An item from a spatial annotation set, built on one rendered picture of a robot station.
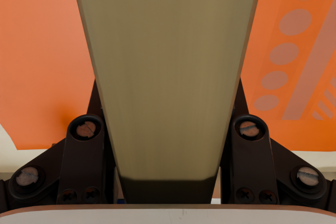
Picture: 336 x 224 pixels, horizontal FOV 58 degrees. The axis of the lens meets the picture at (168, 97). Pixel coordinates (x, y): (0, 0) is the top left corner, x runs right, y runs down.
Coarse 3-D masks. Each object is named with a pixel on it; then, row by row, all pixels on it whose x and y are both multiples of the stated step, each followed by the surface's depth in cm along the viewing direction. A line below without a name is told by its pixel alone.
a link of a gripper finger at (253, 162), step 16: (240, 128) 10; (256, 128) 10; (240, 144) 9; (256, 144) 9; (240, 160) 9; (256, 160) 9; (272, 160) 9; (224, 176) 11; (240, 176) 8; (256, 176) 8; (272, 176) 8; (224, 192) 10; (240, 192) 8; (256, 192) 8; (272, 192) 8
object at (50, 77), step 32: (0, 0) 21; (32, 0) 21; (64, 0) 21; (0, 32) 23; (32, 32) 23; (64, 32) 23; (256, 32) 23; (0, 64) 25; (32, 64) 25; (64, 64) 25; (256, 64) 25; (0, 96) 28; (32, 96) 28; (64, 96) 28; (32, 128) 31; (64, 128) 31; (288, 128) 32; (320, 128) 32
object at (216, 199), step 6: (0, 174) 38; (6, 174) 38; (12, 174) 38; (324, 174) 38; (330, 174) 38; (216, 180) 37; (330, 180) 37; (120, 186) 37; (216, 186) 37; (120, 192) 36; (216, 192) 36; (120, 198) 36; (216, 198) 36
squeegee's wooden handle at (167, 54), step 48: (96, 0) 4; (144, 0) 4; (192, 0) 4; (240, 0) 4; (96, 48) 5; (144, 48) 5; (192, 48) 5; (240, 48) 5; (144, 96) 6; (192, 96) 6; (144, 144) 7; (192, 144) 7; (144, 192) 9; (192, 192) 9
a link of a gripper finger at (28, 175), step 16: (96, 96) 11; (96, 112) 11; (32, 160) 9; (48, 160) 9; (112, 160) 11; (16, 176) 9; (32, 176) 9; (48, 176) 9; (16, 192) 9; (32, 192) 9; (48, 192) 9
